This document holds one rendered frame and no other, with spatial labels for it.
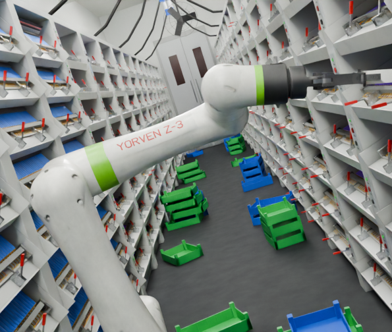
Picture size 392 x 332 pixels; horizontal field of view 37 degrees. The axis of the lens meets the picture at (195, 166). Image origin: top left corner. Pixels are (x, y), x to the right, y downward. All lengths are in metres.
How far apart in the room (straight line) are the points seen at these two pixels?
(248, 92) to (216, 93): 0.07
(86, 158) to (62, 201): 0.20
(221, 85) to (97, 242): 0.43
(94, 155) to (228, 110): 0.33
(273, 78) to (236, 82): 0.08
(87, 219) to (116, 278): 0.15
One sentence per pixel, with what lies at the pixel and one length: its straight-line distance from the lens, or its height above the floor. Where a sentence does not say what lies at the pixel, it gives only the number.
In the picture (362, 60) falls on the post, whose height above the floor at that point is 1.01.
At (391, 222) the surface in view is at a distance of 1.98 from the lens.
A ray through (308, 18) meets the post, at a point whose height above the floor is 1.23.
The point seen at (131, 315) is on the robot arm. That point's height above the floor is 0.67.
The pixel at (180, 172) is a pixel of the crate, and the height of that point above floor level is 0.13.
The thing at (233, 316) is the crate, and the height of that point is 0.01.
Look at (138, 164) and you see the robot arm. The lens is 1.41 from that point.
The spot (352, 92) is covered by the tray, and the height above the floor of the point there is 0.93.
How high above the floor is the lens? 1.08
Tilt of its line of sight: 7 degrees down
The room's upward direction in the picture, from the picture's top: 18 degrees counter-clockwise
